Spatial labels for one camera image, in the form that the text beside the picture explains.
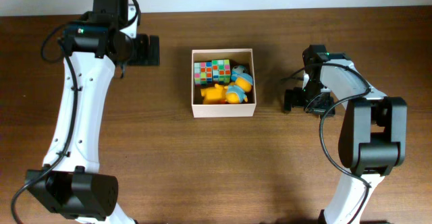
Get orange duck with blue hat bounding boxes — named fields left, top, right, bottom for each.
left=224, top=73, right=254, bottom=104

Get blue one-eyed ball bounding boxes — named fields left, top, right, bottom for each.
left=231, top=65, right=249, bottom=82

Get colourful puzzle cube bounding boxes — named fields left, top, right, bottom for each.
left=211, top=59, right=231, bottom=84
left=193, top=61, right=213, bottom=86

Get yellow rubber animal toy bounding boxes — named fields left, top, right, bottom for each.
left=200, top=84, right=228, bottom=105

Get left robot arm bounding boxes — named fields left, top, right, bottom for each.
left=24, top=0, right=160, bottom=223

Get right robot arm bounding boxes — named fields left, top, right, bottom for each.
left=283, top=45, right=407, bottom=224

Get beige open cardboard box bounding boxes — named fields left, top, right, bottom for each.
left=191, top=49, right=257, bottom=118

